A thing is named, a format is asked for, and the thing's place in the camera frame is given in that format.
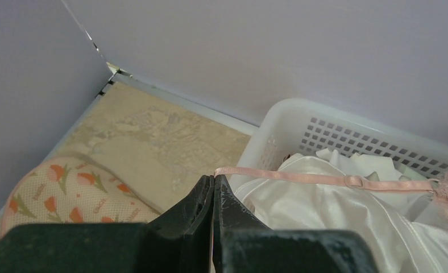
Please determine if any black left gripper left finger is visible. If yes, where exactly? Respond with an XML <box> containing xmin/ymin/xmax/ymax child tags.
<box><xmin>0</xmin><ymin>176</ymin><xmax>214</xmax><ymax>272</ymax></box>

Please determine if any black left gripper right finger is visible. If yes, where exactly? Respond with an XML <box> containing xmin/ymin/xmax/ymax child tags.
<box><xmin>213</xmin><ymin>175</ymin><xmax>378</xmax><ymax>272</ymax></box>

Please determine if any white satin bra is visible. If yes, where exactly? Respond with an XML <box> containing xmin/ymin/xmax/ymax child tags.
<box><xmin>233</xmin><ymin>171</ymin><xmax>448</xmax><ymax>272</ymax></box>

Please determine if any pink lace bra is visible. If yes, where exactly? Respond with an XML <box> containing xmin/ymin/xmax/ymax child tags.
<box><xmin>214</xmin><ymin>167</ymin><xmax>448</xmax><ymax>219</ymax></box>

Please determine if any white plastic laundry basket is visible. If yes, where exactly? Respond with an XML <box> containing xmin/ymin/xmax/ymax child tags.
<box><xmin>230</xmin><ymin>99</ymin><xmax>448</xmax><ymax>190</ymax></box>

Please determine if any floral round pouch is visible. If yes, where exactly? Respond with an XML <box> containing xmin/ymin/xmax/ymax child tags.
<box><xmin>0</xmin><ymin>157</ymin><xmax>159</xmax><ymax>236</ymax></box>

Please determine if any white cloth in basket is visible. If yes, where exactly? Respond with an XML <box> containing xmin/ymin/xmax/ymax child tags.
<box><xmin>316</xmin><ymin>148</ymin><xmax>427</xmax><ymax>181</ymax></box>

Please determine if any metal corner bracket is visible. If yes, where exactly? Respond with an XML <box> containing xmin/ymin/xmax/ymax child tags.
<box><xmin>96</xmin><ymin>62</ymin><xmax>134</xmax><ymax>97</ymax></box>

